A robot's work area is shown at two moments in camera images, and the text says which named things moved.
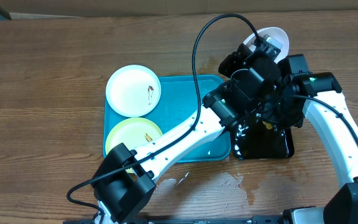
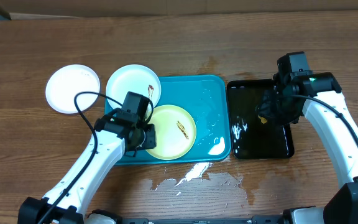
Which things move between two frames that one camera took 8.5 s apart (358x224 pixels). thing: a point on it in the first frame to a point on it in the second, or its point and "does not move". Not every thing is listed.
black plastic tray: x=252 y=140 does not move
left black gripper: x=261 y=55 to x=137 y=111
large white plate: x=275 y=33 to x=68 y=80
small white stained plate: x=133 y=91 does not move
